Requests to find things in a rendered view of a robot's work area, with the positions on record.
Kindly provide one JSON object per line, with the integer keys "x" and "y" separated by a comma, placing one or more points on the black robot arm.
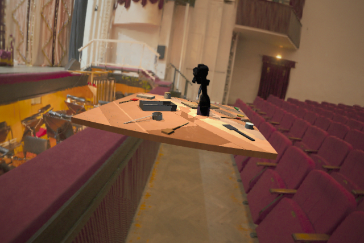
{"x": 200, "y": 73}

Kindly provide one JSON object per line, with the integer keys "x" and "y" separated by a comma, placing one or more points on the brown wooden board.
{"x": 194, "y": 105}

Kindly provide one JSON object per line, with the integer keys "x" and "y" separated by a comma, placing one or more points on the dark grey saucepan with long handle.
{"x": 157, "y": 115}

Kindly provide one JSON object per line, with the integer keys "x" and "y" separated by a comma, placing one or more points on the black spatula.
{"x": 230, "y": 127}

